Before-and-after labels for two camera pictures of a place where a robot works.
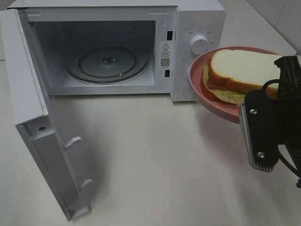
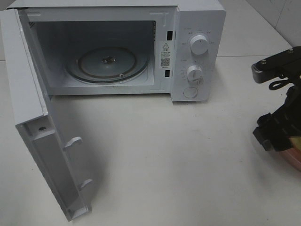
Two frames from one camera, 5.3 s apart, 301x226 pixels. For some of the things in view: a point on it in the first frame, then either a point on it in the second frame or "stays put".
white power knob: [199, 44] stays put
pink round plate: [229, 111] -> [291, 156]
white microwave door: [35, 119] stays put
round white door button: [189, 92] stays put
